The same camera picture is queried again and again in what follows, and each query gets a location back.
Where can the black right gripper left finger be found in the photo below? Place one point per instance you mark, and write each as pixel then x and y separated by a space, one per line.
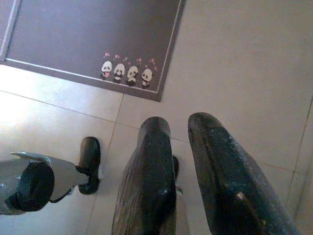
pixel 151 171

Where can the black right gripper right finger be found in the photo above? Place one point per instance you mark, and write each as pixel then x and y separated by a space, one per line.
pixel 225 176

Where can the dark panda print floor mat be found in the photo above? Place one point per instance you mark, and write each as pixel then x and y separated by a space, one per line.
pixel 85 31

